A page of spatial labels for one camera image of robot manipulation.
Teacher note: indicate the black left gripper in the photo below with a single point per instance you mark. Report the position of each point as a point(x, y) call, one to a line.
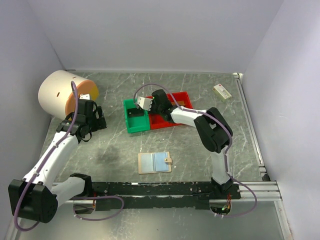
point(99, 122)

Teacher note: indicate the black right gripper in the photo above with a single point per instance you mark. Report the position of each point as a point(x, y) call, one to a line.
point(152, 103)

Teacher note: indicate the tan card holder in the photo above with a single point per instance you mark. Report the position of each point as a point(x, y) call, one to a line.
point(154, 162)

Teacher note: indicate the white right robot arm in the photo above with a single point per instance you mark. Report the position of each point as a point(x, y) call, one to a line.
point(213, 130)

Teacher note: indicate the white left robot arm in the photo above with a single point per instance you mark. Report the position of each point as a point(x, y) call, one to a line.
point(34, 197)

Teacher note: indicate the black credit card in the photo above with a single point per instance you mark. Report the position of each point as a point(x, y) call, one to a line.
point(135, 112)

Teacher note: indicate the red bin middle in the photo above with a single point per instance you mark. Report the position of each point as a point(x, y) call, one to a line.
point(159, 122)

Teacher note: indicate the red bin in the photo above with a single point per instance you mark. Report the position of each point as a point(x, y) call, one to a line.
point(159, 122)
point(180, 96)

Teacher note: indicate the red bin right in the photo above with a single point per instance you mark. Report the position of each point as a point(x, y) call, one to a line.
point(180, 96)

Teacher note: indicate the green plastic bin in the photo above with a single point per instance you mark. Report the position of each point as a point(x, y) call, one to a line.
point(135, 124)

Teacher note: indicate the white cylinder with orange face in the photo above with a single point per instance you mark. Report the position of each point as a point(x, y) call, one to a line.
point(55, 94)

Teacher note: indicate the small white cardboard box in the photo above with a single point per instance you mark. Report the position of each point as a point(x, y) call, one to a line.
point(221, 92)

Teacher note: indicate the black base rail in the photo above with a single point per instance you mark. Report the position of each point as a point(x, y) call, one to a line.
point(161, 195)

